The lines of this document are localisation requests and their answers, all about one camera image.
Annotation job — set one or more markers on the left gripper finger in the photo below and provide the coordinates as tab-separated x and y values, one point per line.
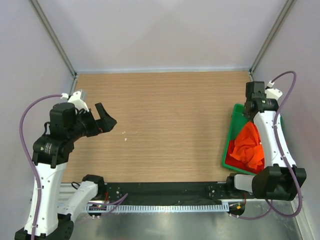
106	124
101	111

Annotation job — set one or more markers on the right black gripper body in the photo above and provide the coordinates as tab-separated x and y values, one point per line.
247	114

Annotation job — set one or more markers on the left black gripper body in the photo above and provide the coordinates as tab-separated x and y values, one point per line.
87	120

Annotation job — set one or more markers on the orange t shirt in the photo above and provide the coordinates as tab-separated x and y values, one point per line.
248	148

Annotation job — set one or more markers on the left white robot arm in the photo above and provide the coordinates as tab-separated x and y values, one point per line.
67	124

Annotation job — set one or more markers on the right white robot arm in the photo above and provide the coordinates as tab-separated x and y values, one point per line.
280	179

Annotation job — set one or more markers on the green plastic bin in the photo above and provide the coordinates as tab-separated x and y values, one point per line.
236	120

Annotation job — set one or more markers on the red t shirt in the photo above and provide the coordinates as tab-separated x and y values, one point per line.
232	162

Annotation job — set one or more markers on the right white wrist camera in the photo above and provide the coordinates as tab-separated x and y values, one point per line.
271	92

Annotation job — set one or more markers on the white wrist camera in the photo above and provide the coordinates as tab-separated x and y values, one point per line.
271	92
77	98

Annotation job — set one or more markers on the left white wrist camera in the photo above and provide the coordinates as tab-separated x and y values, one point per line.
77	98

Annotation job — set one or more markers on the left aluminium frame post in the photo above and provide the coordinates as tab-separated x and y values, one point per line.
52	35

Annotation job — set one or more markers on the aluminium frame post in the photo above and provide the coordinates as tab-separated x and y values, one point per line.
279	21
52	35

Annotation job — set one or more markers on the right aluminium frame post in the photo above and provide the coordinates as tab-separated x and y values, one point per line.
279	21

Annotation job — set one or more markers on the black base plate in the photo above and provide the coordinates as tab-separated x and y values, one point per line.
170	193

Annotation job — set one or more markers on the white slotted cable duct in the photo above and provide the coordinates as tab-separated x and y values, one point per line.
139	209

